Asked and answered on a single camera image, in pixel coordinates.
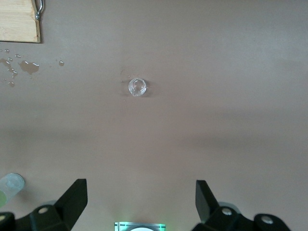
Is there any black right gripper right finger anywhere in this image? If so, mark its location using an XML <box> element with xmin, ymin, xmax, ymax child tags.
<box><xmin>191</xmin><ymin>180</ymin><xmax>292</xmax><ymax>231</ymax></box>

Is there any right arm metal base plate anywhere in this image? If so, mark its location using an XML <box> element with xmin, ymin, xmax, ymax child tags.
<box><xmin>114</xmin><ymin>221</ymin><xmax>167</xmax><ymax>231</ymax></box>

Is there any clear glass beaker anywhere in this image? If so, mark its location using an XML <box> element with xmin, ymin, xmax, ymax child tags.
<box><xmin>128</xmin><ymin>77</ymin><xmax>148</xmax><ymax>97</ymax></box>

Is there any wooden cutting board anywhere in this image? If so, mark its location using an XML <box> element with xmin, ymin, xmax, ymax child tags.
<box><xmin>0</xmin><ymin>0</ymin><xmax>45</xmax><ymax>44</ymax></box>

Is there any green sleeved glass bottle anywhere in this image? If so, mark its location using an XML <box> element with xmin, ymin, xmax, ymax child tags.
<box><xmin>0</xmin><ymin>172</ymin><xmax>26</xmax><ymax>210</ymax></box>

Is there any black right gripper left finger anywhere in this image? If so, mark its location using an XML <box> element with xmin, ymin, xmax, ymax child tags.
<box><xmin>0</xmin><ymin>178</ymin><xmax>88</xmax><ymax>231</ymax></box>

